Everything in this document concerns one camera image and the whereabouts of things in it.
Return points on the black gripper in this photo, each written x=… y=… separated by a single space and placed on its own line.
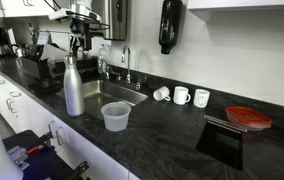
x=86 y=31

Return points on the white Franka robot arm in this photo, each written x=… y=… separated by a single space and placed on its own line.
x=80 y=5

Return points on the stainless steel sink basin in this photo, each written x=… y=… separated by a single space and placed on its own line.
x=112 y=95

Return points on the clear plastic water bottle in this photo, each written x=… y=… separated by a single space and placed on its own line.
x=102 y=55

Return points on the black dish rack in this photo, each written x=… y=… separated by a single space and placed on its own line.
x=45 y=66

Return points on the steel paper towel dispenser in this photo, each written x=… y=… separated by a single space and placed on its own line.
x=115 y=18

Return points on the chrome gooseneck faucet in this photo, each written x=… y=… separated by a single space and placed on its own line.
x=128 y=66

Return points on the translucent plastic cup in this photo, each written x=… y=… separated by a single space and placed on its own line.
x=116 y=116

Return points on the white base cabinet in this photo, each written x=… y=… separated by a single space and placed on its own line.
x=32 y=115

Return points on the white mug lying tipped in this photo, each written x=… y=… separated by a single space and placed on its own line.
x=160 y=94

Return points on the black orange bar clamp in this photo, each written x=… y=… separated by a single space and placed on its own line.
x=37 y=146

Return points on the white ceramic mug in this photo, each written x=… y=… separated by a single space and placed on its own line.
x=201 y=98
x=180 y=96

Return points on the black robot cart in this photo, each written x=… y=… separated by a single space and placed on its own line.
x=45 y=163

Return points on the silver metal bars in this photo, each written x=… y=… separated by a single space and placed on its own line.
x=225 y=123

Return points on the white upper cabinet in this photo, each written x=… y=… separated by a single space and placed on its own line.
x=245 y=5

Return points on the red lidded plastic container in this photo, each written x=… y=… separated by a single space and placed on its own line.
x=247 y=116

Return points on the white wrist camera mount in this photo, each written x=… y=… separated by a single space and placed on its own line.
x=62 y=15

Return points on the black wall soap dispenser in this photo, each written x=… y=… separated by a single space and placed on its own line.
x=169 y=25

